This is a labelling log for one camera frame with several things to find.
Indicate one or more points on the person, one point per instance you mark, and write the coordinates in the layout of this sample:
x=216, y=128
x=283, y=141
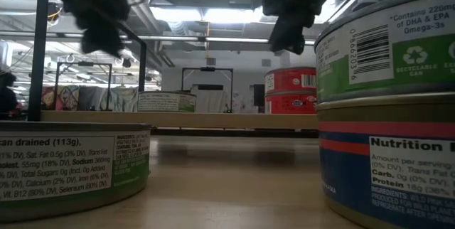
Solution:
x=5, y=92

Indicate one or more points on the black rig frame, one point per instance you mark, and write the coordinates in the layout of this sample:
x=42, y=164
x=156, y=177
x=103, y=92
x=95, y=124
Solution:
x=208, y=69
x=83, y=64

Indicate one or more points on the black box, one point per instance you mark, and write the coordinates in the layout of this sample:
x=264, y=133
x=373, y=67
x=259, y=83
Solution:
x=258, y=95

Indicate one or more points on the long ceiling light bar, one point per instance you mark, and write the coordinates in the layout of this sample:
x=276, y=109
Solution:
x=177, y=38

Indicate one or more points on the bright ceiling light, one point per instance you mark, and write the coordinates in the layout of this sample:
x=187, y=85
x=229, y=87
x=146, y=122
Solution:
x=213, y=15

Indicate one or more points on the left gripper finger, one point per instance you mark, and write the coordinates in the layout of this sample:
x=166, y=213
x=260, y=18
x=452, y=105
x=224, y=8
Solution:
x=103, y=40

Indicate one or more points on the wooden shelf black metal frame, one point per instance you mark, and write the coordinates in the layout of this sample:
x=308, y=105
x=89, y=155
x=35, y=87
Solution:
x=213, y=120

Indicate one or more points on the white cloth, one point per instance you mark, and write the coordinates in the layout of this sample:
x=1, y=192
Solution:
x=211, y=101

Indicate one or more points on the black aluminium rail frame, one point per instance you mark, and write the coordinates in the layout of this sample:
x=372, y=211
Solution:
x=234, y=133

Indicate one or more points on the green label tuna can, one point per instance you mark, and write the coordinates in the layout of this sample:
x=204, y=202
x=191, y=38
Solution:
x=160, y=102
x=409, y=62
x=71, y=168

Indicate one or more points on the red label seafood can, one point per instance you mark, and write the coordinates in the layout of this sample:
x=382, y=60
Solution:
x=284, y=105
x=288, y=81

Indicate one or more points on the dark grey cloth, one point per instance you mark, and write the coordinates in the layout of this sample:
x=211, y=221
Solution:
x=89, y=97

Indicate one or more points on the pale green cloth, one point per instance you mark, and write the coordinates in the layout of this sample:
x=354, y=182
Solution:
x=122, y=99

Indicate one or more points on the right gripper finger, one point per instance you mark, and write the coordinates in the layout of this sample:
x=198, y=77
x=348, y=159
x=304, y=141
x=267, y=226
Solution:
x=289, y=35

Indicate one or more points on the colourful patterned cloth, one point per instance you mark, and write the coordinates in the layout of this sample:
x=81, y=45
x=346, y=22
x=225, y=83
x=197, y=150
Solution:
x=60, y=97

